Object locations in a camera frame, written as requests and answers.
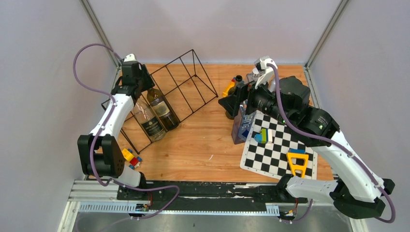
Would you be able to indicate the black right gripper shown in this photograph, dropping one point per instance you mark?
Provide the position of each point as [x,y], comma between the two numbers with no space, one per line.
[244,92]

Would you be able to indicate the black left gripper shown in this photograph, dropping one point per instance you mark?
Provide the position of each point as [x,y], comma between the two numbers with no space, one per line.
[148,82]

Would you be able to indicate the olive green wine bottle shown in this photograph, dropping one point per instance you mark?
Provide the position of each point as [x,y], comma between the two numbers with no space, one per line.
[162,108]

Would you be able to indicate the clear champagne bottle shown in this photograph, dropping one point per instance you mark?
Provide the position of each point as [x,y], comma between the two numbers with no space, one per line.
[148,121]

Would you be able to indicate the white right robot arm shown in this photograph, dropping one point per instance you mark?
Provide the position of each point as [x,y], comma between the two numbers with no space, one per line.
[358,193]

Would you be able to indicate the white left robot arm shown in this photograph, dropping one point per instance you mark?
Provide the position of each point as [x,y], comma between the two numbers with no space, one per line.
[99,152]

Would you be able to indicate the yellow red blue block house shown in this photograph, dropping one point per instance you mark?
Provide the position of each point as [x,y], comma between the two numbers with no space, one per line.
[229,89]

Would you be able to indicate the green white blue block stack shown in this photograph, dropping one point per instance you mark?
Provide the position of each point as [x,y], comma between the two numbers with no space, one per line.
[265,136]

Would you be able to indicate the black white chessboard mat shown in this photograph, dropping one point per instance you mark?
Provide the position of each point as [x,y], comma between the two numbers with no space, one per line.
[271,159]

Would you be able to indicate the yellow arch blue block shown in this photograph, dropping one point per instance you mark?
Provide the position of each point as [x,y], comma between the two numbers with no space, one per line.
[298,161]

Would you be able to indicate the yellow red toy car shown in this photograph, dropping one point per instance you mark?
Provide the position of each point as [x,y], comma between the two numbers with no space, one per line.
[133,161]

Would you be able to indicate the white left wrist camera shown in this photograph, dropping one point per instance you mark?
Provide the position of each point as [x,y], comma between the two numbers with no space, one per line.
[129,58]

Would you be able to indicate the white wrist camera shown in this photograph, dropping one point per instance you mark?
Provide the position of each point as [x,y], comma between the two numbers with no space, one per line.
[264,69]
[129,58]

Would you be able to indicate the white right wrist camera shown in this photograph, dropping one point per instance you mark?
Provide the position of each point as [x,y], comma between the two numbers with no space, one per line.
[264,69]

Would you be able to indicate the black wire wine rack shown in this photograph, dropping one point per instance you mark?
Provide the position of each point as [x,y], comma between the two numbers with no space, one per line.
[186,87]

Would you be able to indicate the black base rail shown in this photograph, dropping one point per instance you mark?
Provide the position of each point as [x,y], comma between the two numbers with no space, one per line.
[209,197]

